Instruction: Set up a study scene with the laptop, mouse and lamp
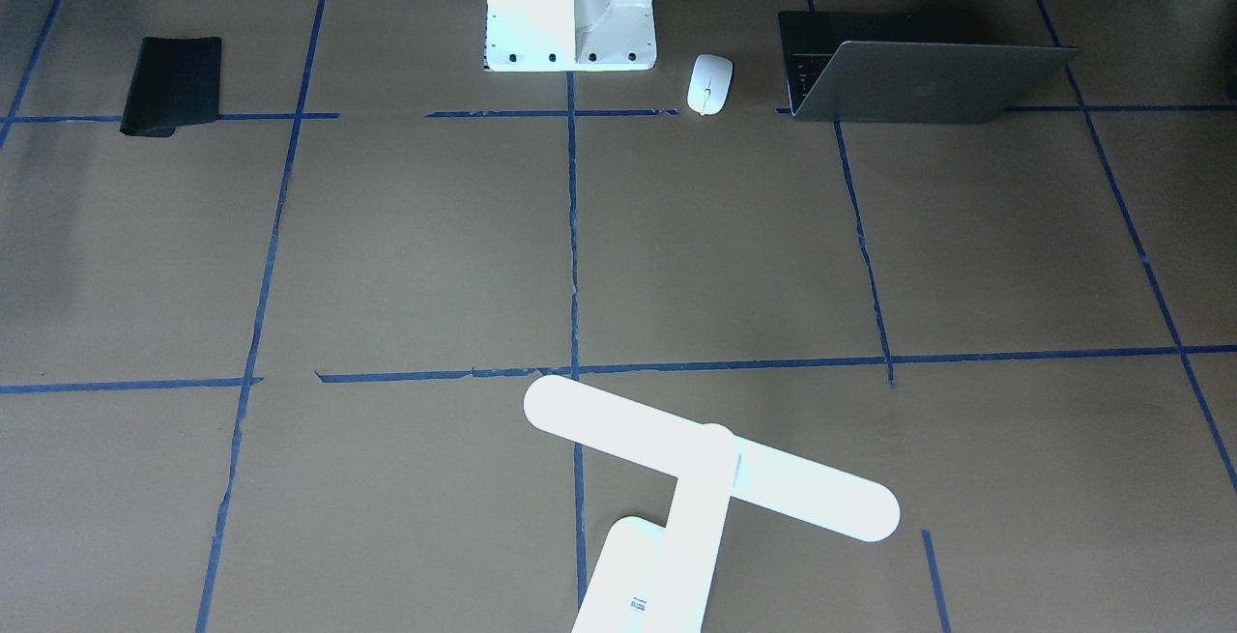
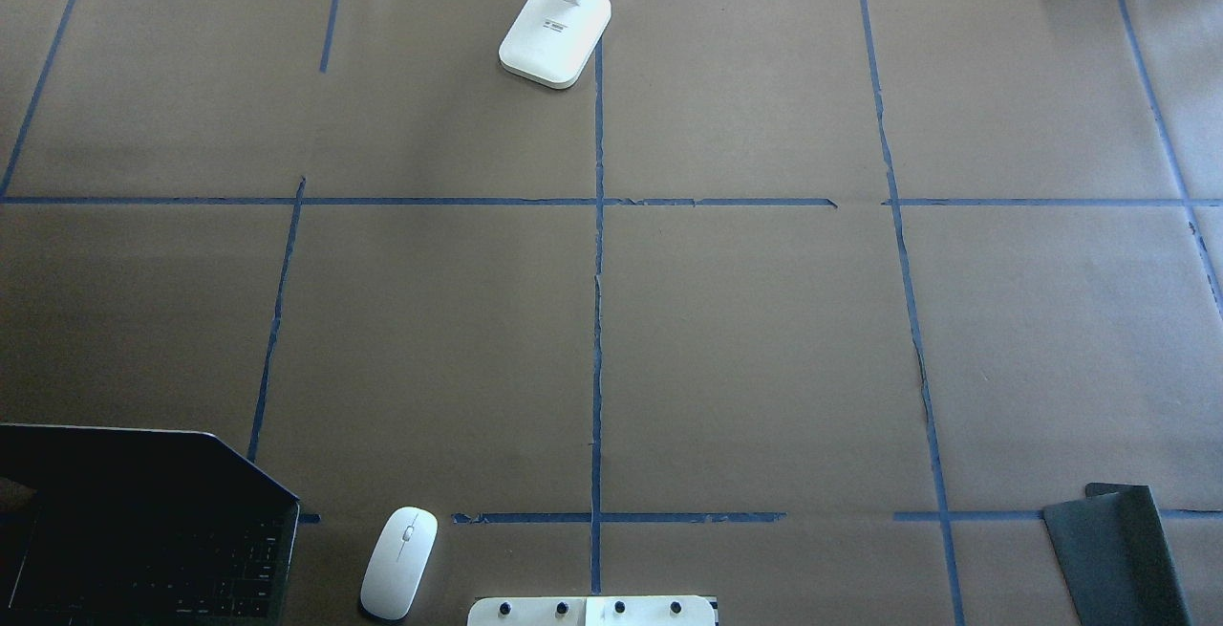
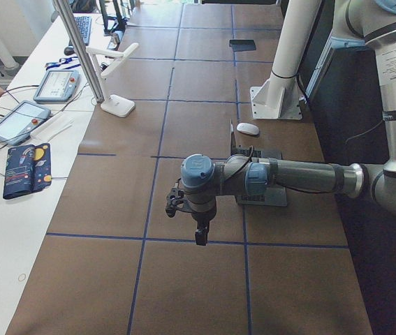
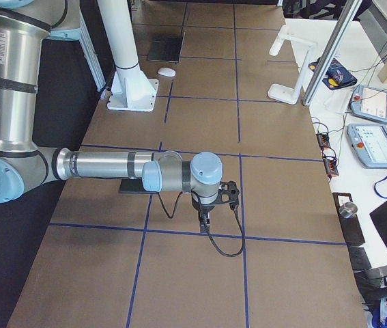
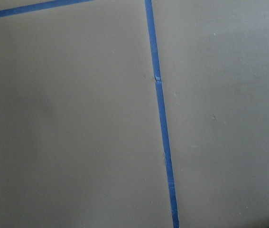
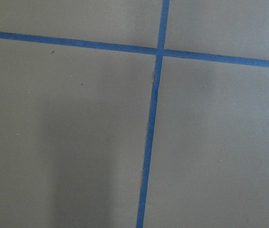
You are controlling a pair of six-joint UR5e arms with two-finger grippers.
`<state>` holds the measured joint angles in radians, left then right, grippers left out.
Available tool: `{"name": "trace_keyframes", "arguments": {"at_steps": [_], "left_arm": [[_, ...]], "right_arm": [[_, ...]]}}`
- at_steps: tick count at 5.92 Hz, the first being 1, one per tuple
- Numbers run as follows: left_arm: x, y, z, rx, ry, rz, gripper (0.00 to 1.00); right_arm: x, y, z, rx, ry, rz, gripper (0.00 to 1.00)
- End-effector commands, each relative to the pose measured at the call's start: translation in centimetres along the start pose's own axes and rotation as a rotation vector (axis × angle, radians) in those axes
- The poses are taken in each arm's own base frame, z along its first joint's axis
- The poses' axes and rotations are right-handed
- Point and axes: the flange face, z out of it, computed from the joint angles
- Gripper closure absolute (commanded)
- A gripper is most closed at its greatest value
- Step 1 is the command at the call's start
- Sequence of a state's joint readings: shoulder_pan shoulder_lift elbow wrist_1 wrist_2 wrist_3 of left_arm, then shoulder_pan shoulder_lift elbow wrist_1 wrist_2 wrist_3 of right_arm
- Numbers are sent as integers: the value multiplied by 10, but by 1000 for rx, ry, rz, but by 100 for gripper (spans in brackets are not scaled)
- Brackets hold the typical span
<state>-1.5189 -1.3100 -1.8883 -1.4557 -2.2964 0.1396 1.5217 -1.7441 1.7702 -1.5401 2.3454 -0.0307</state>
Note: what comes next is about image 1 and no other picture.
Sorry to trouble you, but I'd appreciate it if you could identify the white computer mouse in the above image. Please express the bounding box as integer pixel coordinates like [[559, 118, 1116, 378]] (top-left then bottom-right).
[[687, 53, 734, 115]]

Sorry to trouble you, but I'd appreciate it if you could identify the grey laptop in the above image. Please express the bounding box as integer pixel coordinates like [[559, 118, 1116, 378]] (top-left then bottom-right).
[[778, 11, 1079, 124]]

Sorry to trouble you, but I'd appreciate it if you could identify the black mouse pad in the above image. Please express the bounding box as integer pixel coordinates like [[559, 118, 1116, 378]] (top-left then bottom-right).
[[119, 36, 221, 138]]

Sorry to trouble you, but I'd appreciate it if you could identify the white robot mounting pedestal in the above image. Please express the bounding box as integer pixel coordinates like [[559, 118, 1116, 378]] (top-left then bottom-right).
[[482, 0, 658, 73]]

